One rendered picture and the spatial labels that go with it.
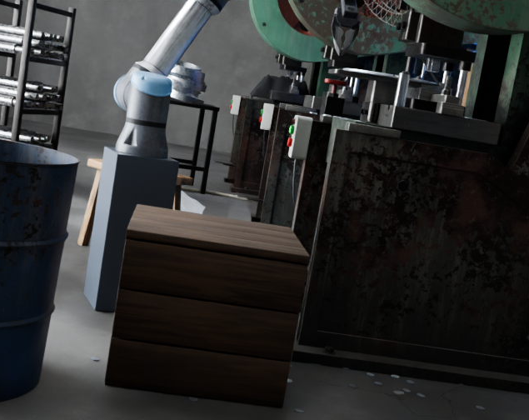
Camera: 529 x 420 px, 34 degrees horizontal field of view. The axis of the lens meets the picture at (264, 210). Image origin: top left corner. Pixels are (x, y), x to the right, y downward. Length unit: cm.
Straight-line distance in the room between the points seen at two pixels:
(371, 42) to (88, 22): 562
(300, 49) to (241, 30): 357
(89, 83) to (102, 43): 43
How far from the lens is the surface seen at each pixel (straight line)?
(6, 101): 452
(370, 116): 252
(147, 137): 246
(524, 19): 220
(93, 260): 258
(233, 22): 915
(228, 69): 912
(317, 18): 388
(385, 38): 392
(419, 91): 253
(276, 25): 559
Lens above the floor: 68
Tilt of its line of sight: 8 degrees down
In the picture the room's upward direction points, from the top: 10 degrees clockwise
